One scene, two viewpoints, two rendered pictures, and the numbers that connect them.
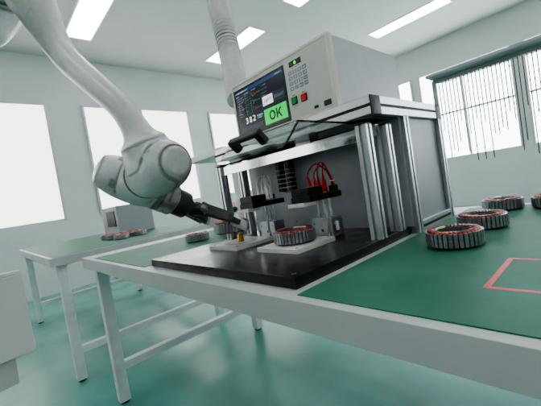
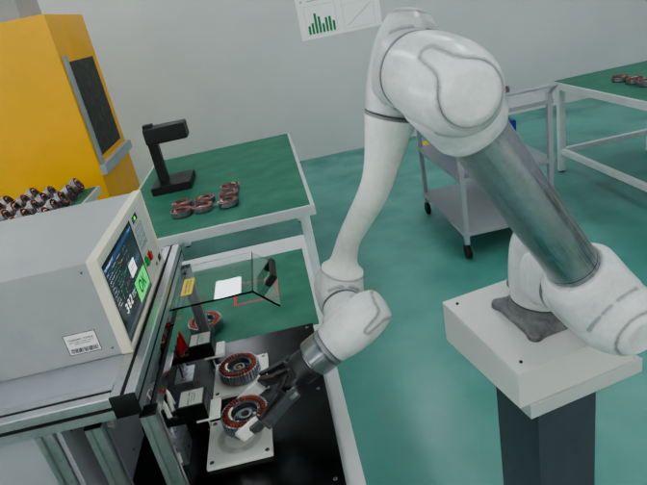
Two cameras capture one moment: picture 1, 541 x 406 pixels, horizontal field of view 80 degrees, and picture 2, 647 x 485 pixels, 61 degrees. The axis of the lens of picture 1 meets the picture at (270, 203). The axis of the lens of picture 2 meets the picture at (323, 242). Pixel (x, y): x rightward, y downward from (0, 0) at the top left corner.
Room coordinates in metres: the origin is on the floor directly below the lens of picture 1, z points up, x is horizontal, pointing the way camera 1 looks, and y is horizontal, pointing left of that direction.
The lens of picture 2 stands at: (1.64, 0.98, 1.66)
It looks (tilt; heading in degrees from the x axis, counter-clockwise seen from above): 23 degrees down; 220
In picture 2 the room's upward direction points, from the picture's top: 12 degrees counter-clockwise
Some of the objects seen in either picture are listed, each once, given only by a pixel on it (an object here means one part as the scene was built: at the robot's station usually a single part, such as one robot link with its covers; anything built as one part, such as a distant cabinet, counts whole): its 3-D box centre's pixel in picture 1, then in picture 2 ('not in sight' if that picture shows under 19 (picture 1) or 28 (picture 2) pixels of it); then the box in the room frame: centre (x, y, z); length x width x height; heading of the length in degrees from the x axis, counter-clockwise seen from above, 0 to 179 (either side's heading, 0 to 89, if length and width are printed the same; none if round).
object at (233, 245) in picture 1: (241, 242); (240, 438); (1.04, 0.11, 0.78); 0.15 x 0.15 x 0.01; 42
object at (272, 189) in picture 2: not in sight; (231, 230); (-0.67, -1.72, 0.37); 1.85 x 1.10 x 0.75; 42
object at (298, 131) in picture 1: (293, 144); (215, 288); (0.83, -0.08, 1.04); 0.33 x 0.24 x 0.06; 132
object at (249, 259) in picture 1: (270, 247); (237, 411); (0.96, 0.02, 0.76); 0.64 x 0.47 x 0.02; 42
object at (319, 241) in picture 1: (295, 244); (242, 375); (0.86, -0.05, 0.78); 0.15 x 0.15 x 0.01; 42
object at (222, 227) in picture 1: (231, 225); (245, 416); (1.02, 0.13, 0.84); 0.11 x 0.11 x 0.04
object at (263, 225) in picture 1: (272, 227); (177, 446); (1.13, 0.01, 0.80); 0.08 x 0.05 x 0.06; 42
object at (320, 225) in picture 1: (327, 225); (188, 381); (0.96, -0.16, 0.80); 0.08 x 0.05 x 0.06; 42
